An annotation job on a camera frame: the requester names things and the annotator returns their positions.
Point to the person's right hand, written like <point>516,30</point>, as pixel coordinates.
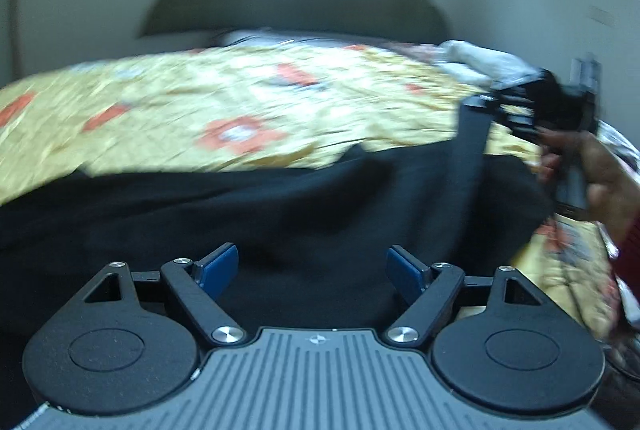
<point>600,180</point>

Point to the pink cloth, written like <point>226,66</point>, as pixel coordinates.
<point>420,52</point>

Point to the brown bolster pillow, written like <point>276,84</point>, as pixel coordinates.
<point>260,36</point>

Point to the black pants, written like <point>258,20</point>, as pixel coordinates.
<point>300,210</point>

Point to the white wall switch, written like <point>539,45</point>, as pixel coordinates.
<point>602,15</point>

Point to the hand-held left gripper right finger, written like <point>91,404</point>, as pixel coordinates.
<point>403,271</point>

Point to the white patterned cloth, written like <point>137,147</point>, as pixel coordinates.
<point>485,60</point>

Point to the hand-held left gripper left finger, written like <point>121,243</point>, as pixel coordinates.
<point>220,268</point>

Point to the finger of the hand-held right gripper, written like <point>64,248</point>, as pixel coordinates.
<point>500,96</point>
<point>520,124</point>

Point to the yellow printed blanket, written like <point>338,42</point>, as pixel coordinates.
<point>200,85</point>

